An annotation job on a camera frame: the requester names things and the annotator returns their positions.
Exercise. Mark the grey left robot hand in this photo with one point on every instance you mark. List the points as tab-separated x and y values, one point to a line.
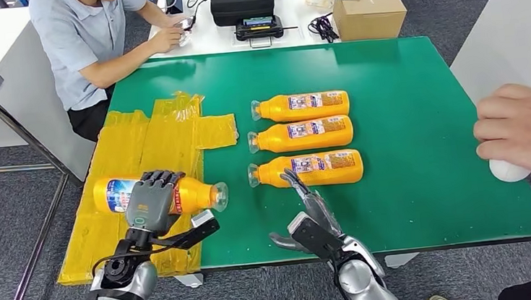
150	207

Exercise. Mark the person's hand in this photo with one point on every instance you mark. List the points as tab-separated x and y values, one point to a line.
528	130

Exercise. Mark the person's left hand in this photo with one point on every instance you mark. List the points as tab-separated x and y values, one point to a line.
176	20

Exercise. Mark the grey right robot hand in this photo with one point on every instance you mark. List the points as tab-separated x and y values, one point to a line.
321	211

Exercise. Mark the person's right hand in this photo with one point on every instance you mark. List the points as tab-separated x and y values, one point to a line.
167	39

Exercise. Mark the white rounded object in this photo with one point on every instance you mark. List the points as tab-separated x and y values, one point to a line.
508	173

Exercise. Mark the orange detergent bottle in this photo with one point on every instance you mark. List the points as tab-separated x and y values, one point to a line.
197	195
277	173
274	139
276	109

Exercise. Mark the yellow taped cardboard sheet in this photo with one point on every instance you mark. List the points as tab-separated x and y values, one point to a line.
111	249

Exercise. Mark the black carrying case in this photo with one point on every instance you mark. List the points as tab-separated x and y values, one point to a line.
242	4

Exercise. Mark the black handheld controller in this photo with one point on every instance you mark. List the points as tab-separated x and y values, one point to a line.
259	30

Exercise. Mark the white table foot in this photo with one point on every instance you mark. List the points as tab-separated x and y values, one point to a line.
400	259
190	280

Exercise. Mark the white table with metal legs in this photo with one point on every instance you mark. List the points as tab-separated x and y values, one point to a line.
501	41

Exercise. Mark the white desk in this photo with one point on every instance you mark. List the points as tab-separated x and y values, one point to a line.
293	4

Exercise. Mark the brown cardboard box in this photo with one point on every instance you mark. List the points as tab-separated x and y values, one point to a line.
369	17

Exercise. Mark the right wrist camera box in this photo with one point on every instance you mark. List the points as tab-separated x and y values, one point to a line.
316	238

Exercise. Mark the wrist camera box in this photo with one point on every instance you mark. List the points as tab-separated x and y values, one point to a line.
191	234
316	238

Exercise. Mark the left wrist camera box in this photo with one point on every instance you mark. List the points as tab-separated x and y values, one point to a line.
191	234

